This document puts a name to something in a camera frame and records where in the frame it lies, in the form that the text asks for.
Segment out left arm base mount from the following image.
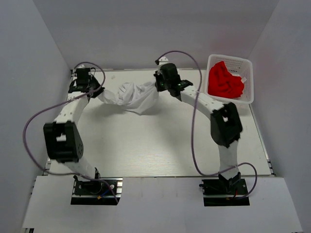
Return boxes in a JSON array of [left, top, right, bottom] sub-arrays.
[[70, 176, 123, 206]]

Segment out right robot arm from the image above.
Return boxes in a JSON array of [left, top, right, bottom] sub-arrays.
[[154, 60, 242, 194]]

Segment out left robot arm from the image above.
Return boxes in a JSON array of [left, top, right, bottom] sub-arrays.
[[43, 68, 104, 194]]

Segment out red t shirt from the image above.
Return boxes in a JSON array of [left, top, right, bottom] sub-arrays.
[[207, 61, 244, 99]]

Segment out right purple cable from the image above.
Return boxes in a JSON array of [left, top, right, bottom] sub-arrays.
[[156, 50, 258, 201]]

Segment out white t shirt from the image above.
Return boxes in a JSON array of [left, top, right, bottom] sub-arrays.
[[98, 81, 159, 115]]

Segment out white plastic basket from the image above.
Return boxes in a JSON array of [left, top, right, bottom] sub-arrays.
[[204, 54, 254, 104]]

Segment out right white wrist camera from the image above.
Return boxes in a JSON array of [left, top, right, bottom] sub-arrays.
[[155, 56, 169, 66]]

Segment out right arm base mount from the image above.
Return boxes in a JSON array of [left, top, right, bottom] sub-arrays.
[[199, 179, 250, 207]]

